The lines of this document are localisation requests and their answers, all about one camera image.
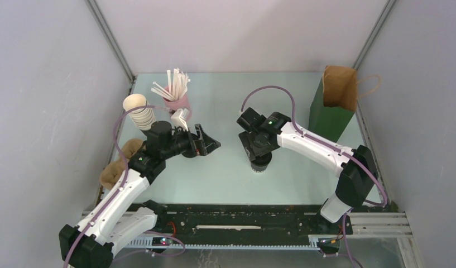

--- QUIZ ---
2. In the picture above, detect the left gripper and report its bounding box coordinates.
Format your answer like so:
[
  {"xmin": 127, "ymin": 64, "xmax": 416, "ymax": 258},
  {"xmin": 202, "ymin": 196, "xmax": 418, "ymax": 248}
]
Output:
[{"xmin": 162, "ymin": 124, "xmax": 220, "ymax": 160}]

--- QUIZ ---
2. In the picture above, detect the black sleeved paper cup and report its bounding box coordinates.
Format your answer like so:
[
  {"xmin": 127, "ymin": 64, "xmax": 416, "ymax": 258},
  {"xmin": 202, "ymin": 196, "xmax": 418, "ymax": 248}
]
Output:
[{"xmin": 250, "ymin": 153, "xmax": 272, "ymax": 173}]

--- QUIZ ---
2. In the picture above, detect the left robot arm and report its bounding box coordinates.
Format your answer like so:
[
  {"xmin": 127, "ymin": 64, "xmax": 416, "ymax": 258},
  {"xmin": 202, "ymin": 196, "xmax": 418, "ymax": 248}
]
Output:
[{"xmin": 59, "ymin": 121, "xmax": 220, "ymax": 267}]

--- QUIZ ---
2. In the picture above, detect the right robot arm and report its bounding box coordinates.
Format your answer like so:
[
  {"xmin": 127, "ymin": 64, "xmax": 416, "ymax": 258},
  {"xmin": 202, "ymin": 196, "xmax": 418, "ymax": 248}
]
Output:
[{"xmin": 190, "ymin": 107, "xmax": 377, "ymax": 233}]

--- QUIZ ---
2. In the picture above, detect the stack of black lids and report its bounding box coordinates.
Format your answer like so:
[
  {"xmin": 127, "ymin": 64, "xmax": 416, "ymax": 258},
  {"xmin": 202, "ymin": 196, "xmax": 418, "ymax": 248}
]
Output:
[{"xmin": 181, "ymin": 142, "xmax": 198, "ymax": 159}]

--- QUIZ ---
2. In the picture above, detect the stack of paper cups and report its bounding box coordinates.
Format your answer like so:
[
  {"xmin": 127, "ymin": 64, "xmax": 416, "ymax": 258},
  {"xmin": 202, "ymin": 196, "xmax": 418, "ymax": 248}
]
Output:
[{"xmin": 123, "ymin": 93, "xmax": 156, "ymax": 135}]

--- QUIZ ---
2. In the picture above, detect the white wrapped straws bundle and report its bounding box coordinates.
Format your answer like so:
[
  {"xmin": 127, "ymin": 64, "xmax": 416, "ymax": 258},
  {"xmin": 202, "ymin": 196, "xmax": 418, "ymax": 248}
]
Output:
[{"xmin": 150, "ymin": 68, "xmax": 191, "ymax": 102}]

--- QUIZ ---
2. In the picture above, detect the brown cardboard cup carrier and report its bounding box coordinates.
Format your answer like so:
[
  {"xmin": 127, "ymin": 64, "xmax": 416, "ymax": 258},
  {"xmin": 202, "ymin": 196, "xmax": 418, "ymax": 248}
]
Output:
[{"xmin": 99, "ymin": 138, "xmax": 143, "ymax": 190}]

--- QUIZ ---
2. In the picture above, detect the green paper bag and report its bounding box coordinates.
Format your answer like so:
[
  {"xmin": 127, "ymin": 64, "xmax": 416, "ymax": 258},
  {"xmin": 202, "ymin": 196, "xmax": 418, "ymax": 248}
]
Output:
[{"xmin": 308, "ymin": 65, "xmax": 382, "ymax": 143}]

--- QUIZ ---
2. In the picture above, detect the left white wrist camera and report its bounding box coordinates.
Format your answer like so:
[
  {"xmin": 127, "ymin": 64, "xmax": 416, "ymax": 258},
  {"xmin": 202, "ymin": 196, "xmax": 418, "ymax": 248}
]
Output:
[{"xmin": 171, "ymin": 108, "xmax": 189, "ymax": 131}]

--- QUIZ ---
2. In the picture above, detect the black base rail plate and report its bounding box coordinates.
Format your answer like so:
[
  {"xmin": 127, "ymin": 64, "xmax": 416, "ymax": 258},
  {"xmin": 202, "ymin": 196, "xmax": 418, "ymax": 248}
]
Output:
[{"xmin": 144, "ymin": 202, "xmax": 353, "ymax": 247}]

